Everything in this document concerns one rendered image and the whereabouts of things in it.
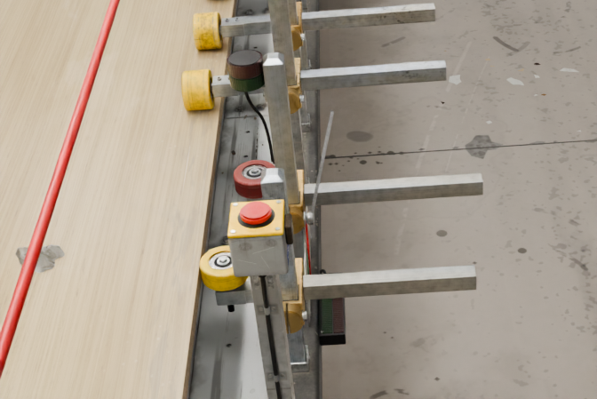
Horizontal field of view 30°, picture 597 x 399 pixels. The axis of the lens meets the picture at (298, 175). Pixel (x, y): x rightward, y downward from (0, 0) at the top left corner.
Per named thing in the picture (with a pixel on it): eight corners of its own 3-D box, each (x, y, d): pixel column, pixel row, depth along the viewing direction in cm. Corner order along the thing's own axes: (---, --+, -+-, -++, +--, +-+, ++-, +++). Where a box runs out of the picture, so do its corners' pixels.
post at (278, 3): (308, 192, 235) (286, -15, 208) (307, 202, 232) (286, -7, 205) (291, 193, 235) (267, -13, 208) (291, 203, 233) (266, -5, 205)
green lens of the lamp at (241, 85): (266, 72, 191) (265, 60, 190) (265, 90, 186) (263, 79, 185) (231, 75, 191) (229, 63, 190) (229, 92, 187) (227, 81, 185)
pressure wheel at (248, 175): (282, 204, 214) (276, 155, 207) (282, 230, 207) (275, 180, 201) (241, 207, 214) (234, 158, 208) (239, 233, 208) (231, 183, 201)
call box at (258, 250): (290, 244, 148) (284, 197, 144) (289, 279, 142) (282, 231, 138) (237, 248, 149) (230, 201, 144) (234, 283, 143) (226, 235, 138)
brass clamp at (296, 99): (305, 78, 227) (303, 57, 225) (305, 114, 216) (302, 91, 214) (274, 80, 228) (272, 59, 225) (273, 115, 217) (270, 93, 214)
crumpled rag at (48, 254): (72, 252, 190) (69, 242, 189) (44, 275, 186) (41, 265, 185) (35, 237, 195) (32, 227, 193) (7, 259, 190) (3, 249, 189)
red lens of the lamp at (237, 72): (264, 59, 190) (263, 48, 188) (263, 77, 185) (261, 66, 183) (229, 61, 190) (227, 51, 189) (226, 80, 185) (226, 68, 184)
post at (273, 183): (309, 385, 198) (283, 163, 170) (309, 400, 195) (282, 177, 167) (290, 387, 198) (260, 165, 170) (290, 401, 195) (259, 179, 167)
